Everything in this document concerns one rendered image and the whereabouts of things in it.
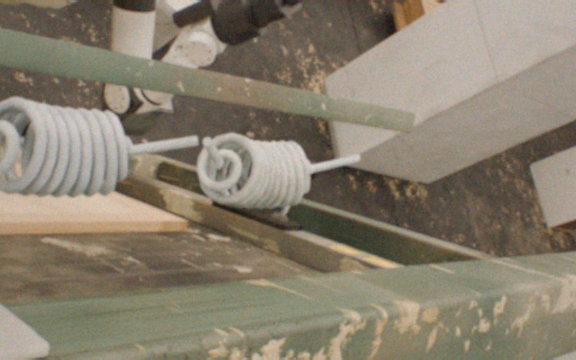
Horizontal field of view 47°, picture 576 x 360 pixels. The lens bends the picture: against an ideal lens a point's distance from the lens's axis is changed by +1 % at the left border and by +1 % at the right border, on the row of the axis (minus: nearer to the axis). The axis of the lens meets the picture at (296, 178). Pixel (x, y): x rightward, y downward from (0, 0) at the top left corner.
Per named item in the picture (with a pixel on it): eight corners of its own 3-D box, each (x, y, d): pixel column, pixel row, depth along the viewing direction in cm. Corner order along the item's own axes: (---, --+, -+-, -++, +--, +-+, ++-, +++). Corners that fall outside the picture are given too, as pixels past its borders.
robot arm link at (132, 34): (91, 100, 152) (95, 2, 142) (134, 91, 162) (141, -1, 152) (125, 118, 146) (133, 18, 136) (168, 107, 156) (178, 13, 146)
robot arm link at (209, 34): (244, 56, 130) (198, 74, 135) (253, 24, 137) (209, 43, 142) (211, 10, 123) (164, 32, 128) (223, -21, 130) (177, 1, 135)
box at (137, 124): (133, 101, 200) (167, 74, 188) (140, 137, 197) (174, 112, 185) (97, 96, 191) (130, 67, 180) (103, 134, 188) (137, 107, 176)
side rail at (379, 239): (173, 200, 184) (179, 161, 183) (561, 345, 108) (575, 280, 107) (154, 199, 180) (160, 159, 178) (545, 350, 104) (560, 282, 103)
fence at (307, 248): (93, 174, 165) (95, 158, 165) (403, 292, 100) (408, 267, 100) (74, 173, 162) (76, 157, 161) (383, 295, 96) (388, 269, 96)
